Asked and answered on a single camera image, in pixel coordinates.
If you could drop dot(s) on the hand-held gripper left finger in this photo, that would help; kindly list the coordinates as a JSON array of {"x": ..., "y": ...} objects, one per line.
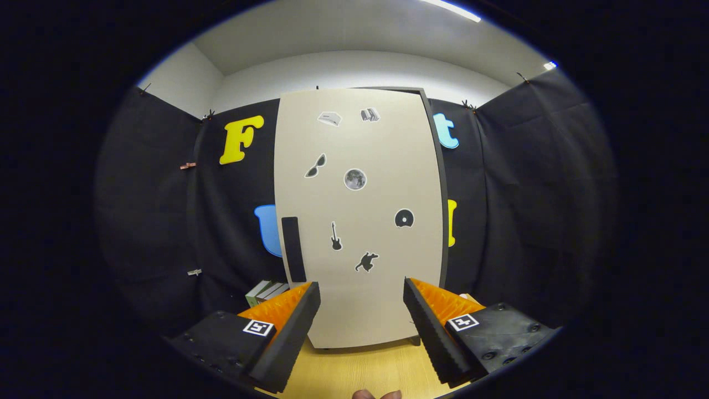
[{"x": 288, "y": 338}]

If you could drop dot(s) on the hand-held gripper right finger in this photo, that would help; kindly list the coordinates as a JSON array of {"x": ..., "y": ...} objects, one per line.
[{"x": 429, "y": 338}]

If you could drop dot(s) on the beige cabinet door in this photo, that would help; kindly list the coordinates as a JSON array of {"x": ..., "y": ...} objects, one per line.
[{"x": 376, "y": 299}]

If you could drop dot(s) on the olive brown book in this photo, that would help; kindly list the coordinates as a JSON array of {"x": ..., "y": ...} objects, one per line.
[{"x": 267, "y": 292}]

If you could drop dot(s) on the green book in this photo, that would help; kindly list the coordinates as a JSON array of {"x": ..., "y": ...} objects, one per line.
[{"x": 252, "y": 299}]

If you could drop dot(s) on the grey cabinet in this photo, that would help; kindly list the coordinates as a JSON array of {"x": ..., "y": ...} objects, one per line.
[{"x": 445, "y": 233}]

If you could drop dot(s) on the black backdrop cloth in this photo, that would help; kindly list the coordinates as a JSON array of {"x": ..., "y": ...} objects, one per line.
[{"x": 526, "y": 194}]

